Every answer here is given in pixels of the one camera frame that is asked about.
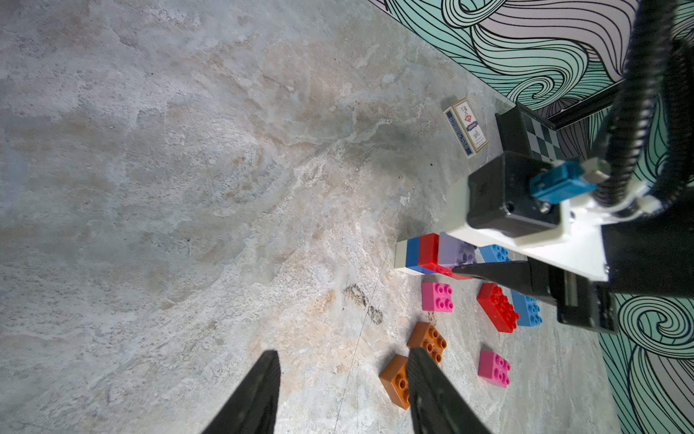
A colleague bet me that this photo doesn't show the light blue lego brick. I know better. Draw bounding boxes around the light blue lego brick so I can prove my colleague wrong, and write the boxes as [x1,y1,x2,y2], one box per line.
[511,290,542,327]
[478,244,511,263]

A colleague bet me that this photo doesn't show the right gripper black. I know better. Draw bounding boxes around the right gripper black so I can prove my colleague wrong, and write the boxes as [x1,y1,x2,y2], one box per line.
[453,189,693,334]

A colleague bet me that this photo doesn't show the red lego brick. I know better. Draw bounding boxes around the red lego brick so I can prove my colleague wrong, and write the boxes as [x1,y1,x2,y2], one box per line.
[476,283,519,334]
[417,233,470,280]

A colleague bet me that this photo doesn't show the orange lego brick upper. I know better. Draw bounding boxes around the orange lego brick upper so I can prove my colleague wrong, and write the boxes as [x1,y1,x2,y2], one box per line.
[407,322,447,365]

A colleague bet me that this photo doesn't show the light blue lego brick right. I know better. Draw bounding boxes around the light blue lego brick right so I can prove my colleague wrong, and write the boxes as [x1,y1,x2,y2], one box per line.
[511,290,542,327]

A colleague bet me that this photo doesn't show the pink lego brick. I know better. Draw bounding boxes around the pink lego brick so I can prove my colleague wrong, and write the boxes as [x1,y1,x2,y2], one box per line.
[478,351,511,389]
[421,282,455,313]

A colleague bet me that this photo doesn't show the orange lego brick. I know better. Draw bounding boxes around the orange lego brick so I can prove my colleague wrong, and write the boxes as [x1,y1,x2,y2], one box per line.
[379,354,410,410]
[407,322,447,365]

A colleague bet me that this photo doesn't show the black grey chessboard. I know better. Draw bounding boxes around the black grey chessboard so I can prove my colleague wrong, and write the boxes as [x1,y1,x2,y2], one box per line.
[495,104,567,163]

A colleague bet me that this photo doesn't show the light blue lego brick upper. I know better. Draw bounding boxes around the light blue lego brick upper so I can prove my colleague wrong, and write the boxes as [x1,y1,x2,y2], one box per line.
[478,244,511,263]

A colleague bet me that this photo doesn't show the pink lego brick right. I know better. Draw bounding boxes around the pink lego brick right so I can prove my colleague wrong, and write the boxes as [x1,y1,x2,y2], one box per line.
[478,351,511,389]

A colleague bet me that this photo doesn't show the orange lego brick lower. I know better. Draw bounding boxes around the orange lego brick lower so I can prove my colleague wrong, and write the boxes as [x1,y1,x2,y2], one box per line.
[379,354,410,410]

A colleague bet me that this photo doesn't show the small blue lego brick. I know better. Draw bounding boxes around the small blue lego brick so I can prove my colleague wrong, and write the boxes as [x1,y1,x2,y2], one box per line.
[405,237,430,275]

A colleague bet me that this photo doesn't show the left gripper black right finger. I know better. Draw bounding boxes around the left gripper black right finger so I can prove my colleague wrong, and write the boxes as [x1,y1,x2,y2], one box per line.
[406,347,490,433]

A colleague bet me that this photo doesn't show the lilac lego brick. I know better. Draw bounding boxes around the lilac lego brick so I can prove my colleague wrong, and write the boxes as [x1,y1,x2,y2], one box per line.
[437,232,477,270]

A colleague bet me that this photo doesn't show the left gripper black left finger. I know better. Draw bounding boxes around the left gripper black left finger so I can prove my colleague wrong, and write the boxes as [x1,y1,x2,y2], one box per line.
[204,350,281,434]

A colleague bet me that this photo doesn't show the pink lego brick upper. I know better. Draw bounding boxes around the pink lego brick upper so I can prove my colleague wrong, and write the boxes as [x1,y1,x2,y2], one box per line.
[421,282,455,313]

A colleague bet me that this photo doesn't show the playing card box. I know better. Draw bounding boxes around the playing card box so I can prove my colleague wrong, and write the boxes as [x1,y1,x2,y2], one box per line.
[444,98,489,159]

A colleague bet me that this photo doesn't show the white lego brick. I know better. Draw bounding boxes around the white lego brick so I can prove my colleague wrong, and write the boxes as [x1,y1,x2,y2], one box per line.
[394,240,408,271]

